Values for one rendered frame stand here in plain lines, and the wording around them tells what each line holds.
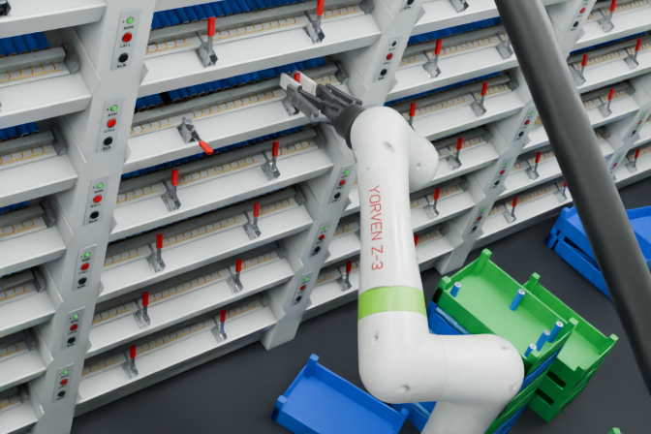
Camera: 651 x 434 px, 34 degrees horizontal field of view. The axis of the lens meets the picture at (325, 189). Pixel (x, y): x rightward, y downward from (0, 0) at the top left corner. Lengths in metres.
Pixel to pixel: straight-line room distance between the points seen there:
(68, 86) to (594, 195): 1.41
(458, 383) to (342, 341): 1.32
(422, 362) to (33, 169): 0.79
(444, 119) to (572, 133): 2.20
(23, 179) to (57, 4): 0.38
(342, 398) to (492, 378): 1.18
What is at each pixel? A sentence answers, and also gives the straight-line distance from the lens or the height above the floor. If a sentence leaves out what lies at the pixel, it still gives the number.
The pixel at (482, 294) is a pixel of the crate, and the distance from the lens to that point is 2.80.
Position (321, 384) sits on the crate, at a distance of 2.96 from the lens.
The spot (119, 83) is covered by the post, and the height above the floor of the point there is 1.08.
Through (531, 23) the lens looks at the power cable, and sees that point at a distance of 0.62.
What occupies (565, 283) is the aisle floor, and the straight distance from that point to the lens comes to 3.62.
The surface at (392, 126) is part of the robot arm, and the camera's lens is 1.92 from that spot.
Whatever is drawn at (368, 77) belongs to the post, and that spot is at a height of 0.94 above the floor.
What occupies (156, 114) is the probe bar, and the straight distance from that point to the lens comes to 2.14.
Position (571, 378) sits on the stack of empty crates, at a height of 0.19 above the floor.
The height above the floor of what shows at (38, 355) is 0.32.
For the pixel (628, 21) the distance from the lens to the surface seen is 3.22.
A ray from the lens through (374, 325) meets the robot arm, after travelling 1.78.
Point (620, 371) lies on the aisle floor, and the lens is 3.45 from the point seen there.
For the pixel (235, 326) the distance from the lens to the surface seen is 2.85.
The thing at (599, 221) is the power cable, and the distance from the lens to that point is 0.61.
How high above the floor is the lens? 2.22
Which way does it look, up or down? 39 degrees down
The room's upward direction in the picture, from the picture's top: 20 degrees clockwise
